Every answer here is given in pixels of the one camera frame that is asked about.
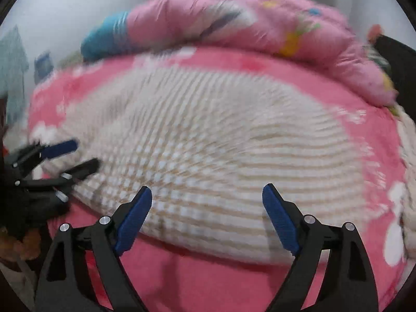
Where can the person's light clothing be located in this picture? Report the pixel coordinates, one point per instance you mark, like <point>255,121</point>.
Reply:
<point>16,286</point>

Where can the pink printed quilt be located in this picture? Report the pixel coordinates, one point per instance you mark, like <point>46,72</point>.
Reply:
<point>260,22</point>

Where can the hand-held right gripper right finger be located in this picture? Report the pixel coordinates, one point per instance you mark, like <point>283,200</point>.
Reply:
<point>281,221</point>

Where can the blue striped pillow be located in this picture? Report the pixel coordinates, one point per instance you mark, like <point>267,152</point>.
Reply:
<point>100,39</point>

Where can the white fuzzy garment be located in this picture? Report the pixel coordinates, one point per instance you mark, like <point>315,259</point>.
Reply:
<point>404,143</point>

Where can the pink printed blanket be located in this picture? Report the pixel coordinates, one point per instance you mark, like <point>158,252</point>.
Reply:
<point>201,286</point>

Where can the teal patterned cloth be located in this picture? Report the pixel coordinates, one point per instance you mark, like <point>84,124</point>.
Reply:
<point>11,71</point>

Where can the dark furniture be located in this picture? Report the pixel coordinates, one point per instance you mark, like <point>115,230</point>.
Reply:
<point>396,61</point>

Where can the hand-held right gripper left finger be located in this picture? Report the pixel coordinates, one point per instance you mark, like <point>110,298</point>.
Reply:
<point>133,221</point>

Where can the person's left hand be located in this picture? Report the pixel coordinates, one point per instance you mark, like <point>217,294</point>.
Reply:
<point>19,245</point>

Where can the beige white knit cardigan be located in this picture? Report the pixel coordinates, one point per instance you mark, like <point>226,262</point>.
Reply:
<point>211,152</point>

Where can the green patterned cloth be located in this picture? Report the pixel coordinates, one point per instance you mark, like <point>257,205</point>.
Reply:
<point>378,58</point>

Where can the blue water bottle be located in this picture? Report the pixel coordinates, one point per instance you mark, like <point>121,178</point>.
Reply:
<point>44,65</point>

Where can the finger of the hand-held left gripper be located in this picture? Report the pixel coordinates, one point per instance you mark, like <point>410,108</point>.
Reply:
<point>60,148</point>
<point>84,168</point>

